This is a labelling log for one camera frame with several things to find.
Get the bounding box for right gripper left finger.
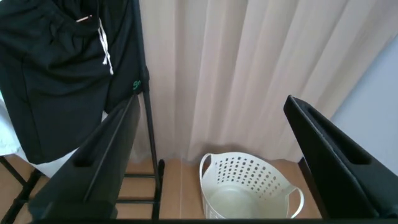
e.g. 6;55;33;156
27;94;141;220

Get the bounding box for white printed t-shirt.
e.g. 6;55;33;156
0;92;110;179

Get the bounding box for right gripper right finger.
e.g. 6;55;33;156
283;95;398;219

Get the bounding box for black clothes rack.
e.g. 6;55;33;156
0;0;166;224

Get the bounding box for pink clothes hanger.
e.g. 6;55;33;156
75;14;94;24

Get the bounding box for black garment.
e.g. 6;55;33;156
0;0;150;166

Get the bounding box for white laundry basket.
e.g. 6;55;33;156
198;151;305;220

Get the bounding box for beige curtain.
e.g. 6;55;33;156
129;0;398;164

